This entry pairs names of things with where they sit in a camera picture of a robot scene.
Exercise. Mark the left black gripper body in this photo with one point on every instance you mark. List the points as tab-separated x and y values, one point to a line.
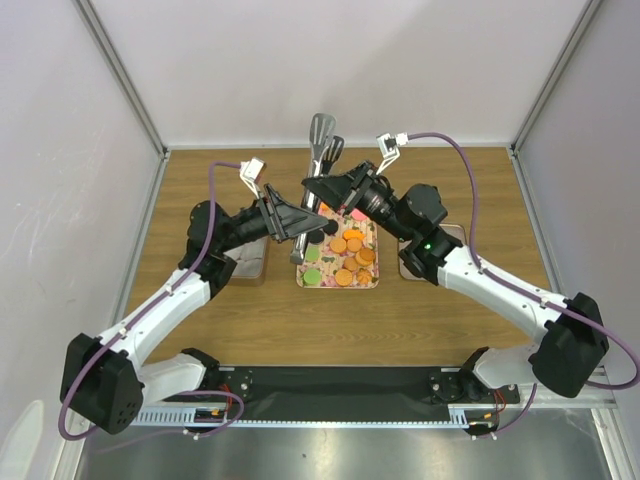
253	224

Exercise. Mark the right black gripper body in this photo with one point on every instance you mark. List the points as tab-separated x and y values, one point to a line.
373	201

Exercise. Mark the black cookie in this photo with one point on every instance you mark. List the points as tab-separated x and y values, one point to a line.
331	227
316	237

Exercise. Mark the green cookie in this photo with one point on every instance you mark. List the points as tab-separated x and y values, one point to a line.
312	253
312	276

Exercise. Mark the metal tongs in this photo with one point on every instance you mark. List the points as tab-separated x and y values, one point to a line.
326	149

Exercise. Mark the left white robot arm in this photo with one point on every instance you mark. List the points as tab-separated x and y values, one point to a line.
107	378

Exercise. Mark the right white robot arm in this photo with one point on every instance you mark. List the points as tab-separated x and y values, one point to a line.
564	351

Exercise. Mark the pink round cookie right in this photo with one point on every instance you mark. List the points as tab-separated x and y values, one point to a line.
358	216

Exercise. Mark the brown cookie tin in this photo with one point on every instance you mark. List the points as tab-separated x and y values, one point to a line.
251	260

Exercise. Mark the orange fish cookie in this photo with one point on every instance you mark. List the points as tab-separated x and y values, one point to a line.
353	234

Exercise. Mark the plain orange round cookie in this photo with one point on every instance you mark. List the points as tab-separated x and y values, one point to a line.
354	244

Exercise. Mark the patterned round biscuit upper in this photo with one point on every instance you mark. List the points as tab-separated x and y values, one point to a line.
338	245

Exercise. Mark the patterned round biscuit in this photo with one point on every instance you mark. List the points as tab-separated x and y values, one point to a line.
338	245
343	277

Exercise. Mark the floral serving tray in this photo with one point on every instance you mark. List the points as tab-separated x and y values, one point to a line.
342	255

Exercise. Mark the patterned round biscuit lower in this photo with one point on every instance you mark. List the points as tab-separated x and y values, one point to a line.
343	277

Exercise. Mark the orange swirl cookie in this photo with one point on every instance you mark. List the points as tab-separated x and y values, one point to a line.
363	276

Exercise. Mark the brown tin lid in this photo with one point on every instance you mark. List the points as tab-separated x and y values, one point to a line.
421	257

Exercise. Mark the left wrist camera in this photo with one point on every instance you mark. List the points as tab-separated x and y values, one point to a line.
250	172

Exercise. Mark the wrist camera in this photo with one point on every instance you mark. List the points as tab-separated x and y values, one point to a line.
389	146
250	172

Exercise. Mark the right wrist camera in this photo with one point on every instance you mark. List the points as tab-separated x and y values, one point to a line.
389	146

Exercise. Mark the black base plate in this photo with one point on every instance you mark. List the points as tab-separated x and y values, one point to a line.
357	394

